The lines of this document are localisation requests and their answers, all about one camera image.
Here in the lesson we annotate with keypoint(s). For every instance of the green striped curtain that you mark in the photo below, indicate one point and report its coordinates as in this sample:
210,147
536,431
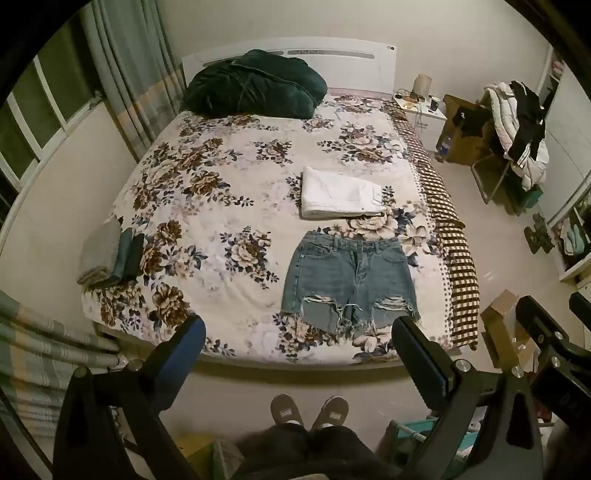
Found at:
41,360
134,78

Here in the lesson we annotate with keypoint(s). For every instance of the green slippers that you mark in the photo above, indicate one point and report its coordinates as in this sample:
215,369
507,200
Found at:
539,234

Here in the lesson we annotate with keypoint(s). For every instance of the plastic water bottle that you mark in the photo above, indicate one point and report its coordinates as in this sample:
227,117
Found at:
444,146

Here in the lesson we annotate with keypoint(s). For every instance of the teal plastic crate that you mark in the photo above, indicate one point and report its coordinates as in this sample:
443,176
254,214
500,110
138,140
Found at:
415,436

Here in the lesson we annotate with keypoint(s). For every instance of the blue denim shorts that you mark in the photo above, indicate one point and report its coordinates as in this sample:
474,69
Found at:
346,277

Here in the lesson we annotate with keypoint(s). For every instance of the tall cardboard box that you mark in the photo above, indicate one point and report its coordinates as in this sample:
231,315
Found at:
461,138

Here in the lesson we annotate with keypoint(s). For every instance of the brown checkered bed cloth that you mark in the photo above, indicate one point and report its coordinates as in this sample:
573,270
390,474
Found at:
445,217

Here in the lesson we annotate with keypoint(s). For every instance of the bed with floral sheet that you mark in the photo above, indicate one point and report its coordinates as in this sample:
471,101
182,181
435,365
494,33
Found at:
221,194

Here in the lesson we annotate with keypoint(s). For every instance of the white nightstand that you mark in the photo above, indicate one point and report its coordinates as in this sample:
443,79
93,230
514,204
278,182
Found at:
427,120

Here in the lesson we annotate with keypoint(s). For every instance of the white framed window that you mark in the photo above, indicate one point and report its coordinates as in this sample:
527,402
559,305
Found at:
41,115

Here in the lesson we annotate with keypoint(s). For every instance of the black garment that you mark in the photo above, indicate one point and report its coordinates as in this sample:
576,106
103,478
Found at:
528,115

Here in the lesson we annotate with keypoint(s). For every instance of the person's right forearm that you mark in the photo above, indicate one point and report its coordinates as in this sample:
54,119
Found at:
570,450

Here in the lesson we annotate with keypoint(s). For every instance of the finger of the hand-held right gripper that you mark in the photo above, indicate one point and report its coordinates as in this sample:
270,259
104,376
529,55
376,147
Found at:
582,305
538,321

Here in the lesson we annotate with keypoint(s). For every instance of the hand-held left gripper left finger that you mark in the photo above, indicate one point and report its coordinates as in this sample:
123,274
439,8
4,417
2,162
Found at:
185,342

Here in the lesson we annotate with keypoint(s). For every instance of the dark green duvet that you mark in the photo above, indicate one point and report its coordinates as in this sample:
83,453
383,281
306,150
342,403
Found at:
254,85

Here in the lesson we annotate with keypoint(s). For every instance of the beige table lamp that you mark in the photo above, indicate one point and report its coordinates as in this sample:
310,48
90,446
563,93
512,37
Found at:
422,85

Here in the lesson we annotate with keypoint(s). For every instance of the folded dark green cloth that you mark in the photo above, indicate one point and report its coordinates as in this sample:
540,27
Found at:
129,256

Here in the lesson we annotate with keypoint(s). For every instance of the chair piled with clothes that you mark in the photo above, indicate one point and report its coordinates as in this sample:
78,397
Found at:
501,115

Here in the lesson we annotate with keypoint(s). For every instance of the person's right shoe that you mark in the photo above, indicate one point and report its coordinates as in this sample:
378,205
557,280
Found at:
331,412

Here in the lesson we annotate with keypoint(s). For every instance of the person's legs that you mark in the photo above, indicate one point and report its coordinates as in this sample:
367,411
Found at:
318,454

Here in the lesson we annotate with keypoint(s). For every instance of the open small cardboard box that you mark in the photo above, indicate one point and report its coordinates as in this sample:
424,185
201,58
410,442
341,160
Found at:
501,323

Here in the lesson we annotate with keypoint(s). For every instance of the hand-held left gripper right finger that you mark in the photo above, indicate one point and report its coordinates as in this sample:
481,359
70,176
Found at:
414,350

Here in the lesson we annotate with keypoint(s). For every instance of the person's left shoe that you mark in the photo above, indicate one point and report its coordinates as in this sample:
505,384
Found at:
286,410

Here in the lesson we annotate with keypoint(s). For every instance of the white wardrobe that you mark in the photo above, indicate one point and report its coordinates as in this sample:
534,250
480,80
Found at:
568,138

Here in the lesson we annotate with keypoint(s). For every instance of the white headboard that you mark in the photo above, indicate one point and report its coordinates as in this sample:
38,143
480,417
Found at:
360,64

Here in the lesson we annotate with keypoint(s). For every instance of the folded grey towel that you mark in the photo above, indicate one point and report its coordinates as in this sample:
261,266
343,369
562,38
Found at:
98,251

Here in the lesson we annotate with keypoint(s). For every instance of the person's shoe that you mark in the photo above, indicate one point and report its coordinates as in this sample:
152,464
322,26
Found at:
286,410
331,412

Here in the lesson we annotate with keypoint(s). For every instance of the folded white pants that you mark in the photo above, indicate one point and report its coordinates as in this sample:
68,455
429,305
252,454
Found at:
339,191

